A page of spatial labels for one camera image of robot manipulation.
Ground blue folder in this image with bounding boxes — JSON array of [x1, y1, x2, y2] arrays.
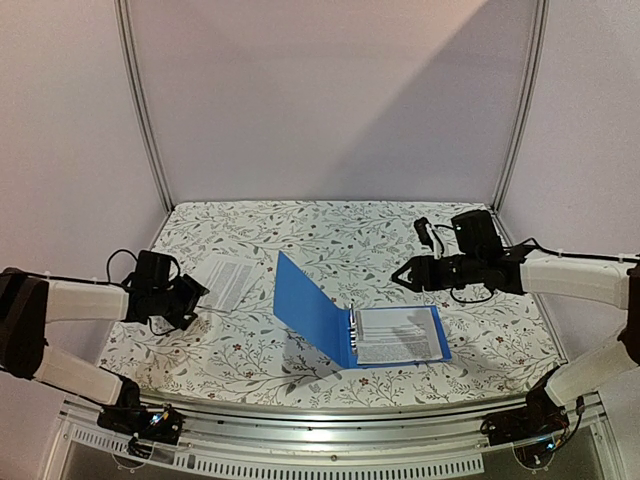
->
[[273, 253, 429, 369]]

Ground chrome lever arch clip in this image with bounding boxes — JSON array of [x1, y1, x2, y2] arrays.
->
[[347, 304, 359, 360]]

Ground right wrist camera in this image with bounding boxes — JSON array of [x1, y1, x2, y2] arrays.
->
[[413, 209, 504, 261]]

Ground white printed paper sheets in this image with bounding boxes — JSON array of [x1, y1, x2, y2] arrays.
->
[[192, 254, 259, 313]]

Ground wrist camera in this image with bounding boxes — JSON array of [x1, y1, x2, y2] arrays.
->
[[129, 250, 181, 299], [413, 209, 504, 261]]

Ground aluminium front rail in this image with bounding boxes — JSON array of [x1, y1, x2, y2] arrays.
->
[[57, 384, 609, 459]]

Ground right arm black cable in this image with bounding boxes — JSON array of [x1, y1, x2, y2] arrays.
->
[[434, 222, 640, 306]]

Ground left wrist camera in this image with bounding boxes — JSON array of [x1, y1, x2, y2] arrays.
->
[[129, 250, 181, 299]]

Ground perforated white cable tray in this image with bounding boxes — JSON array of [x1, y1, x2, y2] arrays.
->
[[60, 426, 485, 479]]

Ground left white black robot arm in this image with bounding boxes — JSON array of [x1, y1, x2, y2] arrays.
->
[[1, 268, 209, 410]]

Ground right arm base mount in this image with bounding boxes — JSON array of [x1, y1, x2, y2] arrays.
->
[[479, 396, 586, 471]]

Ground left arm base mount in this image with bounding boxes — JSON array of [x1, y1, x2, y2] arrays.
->
[[97, 404, 186, 460]]

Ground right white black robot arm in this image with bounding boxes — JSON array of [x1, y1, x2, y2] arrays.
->
[[391, 246, 639, 416]]

